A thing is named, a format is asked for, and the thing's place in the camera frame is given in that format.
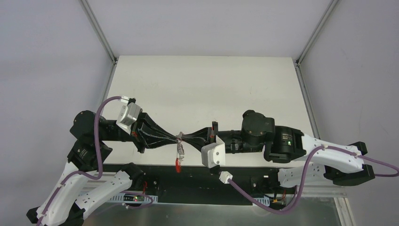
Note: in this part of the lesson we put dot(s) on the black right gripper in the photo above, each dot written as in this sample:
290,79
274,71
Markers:
212,136

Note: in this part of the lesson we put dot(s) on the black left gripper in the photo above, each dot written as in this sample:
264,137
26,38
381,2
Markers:
139,132

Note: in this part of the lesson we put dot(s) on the metal key organizer red handle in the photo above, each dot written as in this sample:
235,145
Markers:
179,152

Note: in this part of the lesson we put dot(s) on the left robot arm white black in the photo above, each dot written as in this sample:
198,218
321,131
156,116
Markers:
65,206

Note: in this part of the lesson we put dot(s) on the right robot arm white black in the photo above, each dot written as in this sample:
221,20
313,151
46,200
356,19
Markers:
342,164

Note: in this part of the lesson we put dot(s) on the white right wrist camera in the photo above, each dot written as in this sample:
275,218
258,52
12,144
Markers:
214,154

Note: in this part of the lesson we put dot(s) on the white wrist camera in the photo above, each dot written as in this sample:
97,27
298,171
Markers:
214,154
128,116

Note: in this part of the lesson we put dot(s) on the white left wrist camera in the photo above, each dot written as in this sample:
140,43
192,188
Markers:
128,116

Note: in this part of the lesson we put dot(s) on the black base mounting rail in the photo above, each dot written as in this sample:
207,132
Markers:
196,184

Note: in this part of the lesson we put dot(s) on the left controller board with wires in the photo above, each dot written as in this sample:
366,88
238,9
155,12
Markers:
136,198

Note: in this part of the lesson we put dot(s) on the controller board with wires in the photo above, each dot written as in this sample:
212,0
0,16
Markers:
277,201
136,198

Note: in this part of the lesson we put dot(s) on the right controller board with wires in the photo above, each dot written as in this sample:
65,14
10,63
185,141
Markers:
277,201

